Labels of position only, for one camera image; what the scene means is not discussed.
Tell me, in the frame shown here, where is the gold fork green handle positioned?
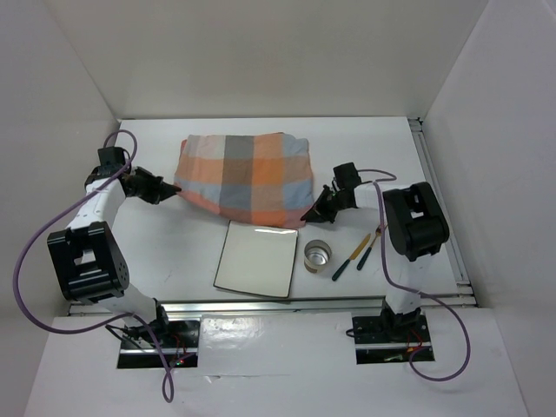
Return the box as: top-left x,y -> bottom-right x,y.
356,226 -> 382,271

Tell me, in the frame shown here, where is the gold knife green handle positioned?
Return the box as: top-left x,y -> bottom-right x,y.
332,234 -> 371,281

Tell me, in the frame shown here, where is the checkered orange blue cloth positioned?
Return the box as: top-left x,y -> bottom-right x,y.
174,132 -> 314,228

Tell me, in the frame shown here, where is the square white plate black rim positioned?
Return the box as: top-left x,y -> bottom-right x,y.
214,222 -> 298,299

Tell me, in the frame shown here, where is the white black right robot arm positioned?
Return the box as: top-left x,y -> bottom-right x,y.
301,181 -> 449,341

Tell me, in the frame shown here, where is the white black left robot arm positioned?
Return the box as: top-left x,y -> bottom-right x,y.
47,167 -> 181,347

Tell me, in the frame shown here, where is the metal cup tan sleeve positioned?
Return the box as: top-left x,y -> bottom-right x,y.
303,240 -> 333,274

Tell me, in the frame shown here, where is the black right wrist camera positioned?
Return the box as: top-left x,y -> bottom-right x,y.
333,162 -> 362,189

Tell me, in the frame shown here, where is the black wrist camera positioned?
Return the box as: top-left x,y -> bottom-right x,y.
333,162 -> 362,189
97,147 -> 127,169

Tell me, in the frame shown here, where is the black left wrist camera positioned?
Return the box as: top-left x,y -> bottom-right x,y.
97,147 -> 127,169

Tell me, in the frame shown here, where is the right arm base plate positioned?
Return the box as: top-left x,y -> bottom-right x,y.
345,314 -> 435,365

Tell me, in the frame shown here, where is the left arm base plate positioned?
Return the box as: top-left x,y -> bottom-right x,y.
117,319 -> 202,369

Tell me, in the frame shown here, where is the aluminium right side rail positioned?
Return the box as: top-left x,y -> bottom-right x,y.
407,117 -> 479,308

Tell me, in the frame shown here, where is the aluminium rail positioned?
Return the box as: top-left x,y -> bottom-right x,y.
68,294 -> 478,316
407,117 -> 479,308

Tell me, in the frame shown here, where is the aluminium front rail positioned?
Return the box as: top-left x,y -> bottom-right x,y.
68,294 -> 478,316

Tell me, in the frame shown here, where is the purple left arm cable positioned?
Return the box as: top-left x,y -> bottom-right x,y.
12,131 -> 175,401

